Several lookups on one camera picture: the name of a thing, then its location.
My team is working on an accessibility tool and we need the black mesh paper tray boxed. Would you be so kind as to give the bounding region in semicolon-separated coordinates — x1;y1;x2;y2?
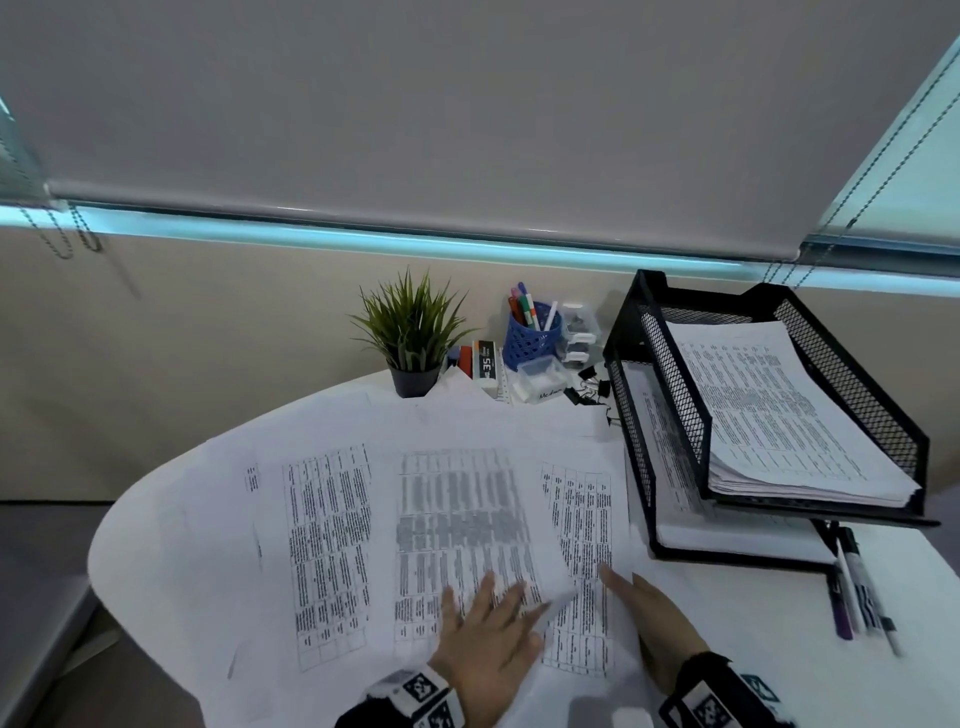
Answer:
603;268;943;575

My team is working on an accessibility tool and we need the white table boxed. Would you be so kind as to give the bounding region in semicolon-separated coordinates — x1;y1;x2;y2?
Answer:
88;371;960;728

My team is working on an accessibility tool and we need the person's left hand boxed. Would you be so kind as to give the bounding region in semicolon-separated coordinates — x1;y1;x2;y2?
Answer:
431;571;553;728

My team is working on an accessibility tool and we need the blue pen holder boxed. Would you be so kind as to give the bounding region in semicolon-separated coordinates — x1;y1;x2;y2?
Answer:
502;311;564;370

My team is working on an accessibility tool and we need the person's right hand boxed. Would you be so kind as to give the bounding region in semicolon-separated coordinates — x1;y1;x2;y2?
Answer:
599;566;710;699

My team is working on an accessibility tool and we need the wide grey roller blind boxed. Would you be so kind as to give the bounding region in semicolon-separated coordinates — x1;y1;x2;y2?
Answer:
0;0;960;262

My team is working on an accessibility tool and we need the white tape dispenser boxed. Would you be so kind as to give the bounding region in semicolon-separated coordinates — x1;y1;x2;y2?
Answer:
560;302;603;369

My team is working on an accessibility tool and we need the glass window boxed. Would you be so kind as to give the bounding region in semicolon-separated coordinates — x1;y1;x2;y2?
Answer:
0;37;960;301

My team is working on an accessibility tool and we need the black marker pen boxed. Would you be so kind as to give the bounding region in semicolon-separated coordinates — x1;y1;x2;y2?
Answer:
836;527;901;658

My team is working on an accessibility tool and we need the clear plastic lidded box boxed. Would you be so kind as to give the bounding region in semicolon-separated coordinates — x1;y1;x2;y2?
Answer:
509;356;571;406

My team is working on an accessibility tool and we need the dark blue pen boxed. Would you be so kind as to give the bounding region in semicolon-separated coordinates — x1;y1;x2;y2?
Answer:
827;569;855;641

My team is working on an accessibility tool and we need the cluster of black binder clips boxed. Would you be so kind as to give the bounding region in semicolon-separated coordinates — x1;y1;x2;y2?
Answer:
562;363;620;429

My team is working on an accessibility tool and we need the metal bead chain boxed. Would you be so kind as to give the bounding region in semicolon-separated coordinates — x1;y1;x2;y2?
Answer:
761;67;960;290
18;198;103;260

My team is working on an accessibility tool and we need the potted green plant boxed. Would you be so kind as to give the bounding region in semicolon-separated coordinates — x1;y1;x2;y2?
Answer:
348;268;478;399

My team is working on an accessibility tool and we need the grey low cabinet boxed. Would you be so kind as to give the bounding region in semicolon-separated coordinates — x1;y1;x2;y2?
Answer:
0;502;99;728

